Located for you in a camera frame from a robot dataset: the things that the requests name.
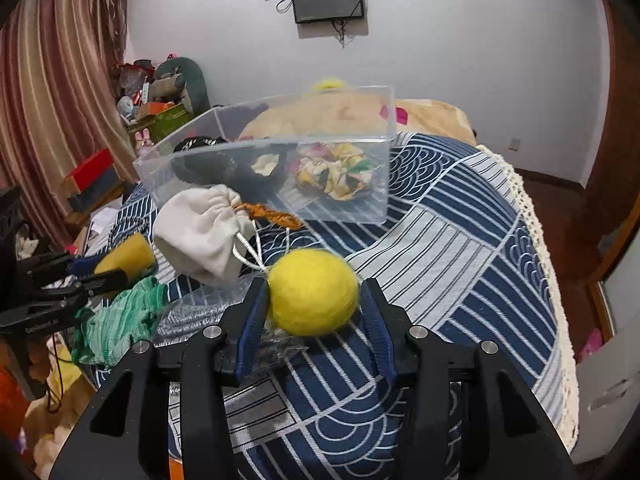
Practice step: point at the green cardboard box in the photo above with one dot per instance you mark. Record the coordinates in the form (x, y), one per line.
(172, 120)

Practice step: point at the clear plastic bag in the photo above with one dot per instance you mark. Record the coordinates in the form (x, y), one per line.
(200, 312)

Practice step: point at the blue white patterned blanket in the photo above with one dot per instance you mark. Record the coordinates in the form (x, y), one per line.
(450, 270)

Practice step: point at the beige plush toy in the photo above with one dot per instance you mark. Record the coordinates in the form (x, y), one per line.
(55, 410)

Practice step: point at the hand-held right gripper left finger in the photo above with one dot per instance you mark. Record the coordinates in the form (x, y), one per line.
(256, 310)

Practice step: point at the green knitted cloth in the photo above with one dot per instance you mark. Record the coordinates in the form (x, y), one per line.
(125, 320)

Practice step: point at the pile of plush toys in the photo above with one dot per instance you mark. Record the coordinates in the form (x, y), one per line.
(170, 80)

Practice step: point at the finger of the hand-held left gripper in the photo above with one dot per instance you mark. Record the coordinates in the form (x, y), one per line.
(89, 266)
(102, 282)

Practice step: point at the pink rabbit toy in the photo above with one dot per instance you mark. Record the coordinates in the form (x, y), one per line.
(143, 141)

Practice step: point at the pink plastic toy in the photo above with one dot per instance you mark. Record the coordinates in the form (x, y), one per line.
(590, 345)

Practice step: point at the white cabinet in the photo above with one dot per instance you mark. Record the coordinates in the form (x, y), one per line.
(607, 360)

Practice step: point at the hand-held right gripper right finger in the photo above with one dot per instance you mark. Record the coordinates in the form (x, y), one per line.
(374, 315)

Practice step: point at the red box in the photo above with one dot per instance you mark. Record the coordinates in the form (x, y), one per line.
(89, 170)

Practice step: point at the yellow felt ball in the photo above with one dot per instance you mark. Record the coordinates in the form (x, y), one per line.
(314, 292)

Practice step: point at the clear plastic box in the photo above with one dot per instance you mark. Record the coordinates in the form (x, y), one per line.
(345, 200)

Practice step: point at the yellow pompom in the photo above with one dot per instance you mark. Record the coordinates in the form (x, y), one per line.
(329, 84)

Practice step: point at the floral fabric scrunchie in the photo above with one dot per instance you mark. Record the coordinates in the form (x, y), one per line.
(335, 170)

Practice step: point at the striped pink curtain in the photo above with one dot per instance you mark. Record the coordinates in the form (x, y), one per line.
(55, 85)

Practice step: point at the yellow sponge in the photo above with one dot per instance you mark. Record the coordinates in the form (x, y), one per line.
(131, 255)

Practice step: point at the beige fleece blanket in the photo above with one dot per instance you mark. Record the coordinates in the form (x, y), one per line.
(320, 115)

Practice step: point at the wall outlet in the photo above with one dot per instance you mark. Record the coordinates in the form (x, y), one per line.
(514, 143)

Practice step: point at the black cloth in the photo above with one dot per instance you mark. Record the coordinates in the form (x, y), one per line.
(220, 165)

